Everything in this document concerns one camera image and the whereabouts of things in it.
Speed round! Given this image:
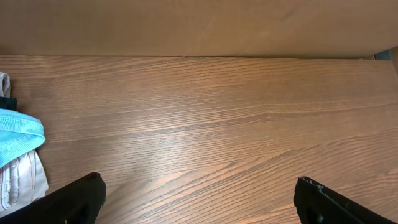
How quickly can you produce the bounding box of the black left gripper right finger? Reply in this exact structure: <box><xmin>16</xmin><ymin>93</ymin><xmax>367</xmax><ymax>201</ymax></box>
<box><xmin>294</xmin><ymin>176</ymin><xmax>396</xmax><ymax>224</ymax></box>

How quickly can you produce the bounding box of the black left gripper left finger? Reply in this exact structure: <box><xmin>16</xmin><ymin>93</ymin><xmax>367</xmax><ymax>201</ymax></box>
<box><xmin>1</xmin><ymin>172</ymin><xmax>106</xmax><ymax>224</ymax></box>

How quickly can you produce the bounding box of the beige folded garment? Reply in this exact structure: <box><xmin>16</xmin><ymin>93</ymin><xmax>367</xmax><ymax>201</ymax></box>
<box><xmin>1</xmin><ymin>73</ymin><xmax>49</xmax><ymax>217</ymax></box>

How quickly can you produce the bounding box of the light blue printed t-shirt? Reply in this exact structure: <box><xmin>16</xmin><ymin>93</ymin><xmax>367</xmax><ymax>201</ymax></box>
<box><xmin>1</xmin><ymin>109</ymin><xmax>45</xmax><ymax>167</ymax></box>

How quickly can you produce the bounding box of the black folded garment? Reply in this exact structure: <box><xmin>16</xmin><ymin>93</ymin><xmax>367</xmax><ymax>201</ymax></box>
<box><xmin>0</xmin><ymin>96</ymin><xmax>17</xmax><ymax>111</ymax></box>

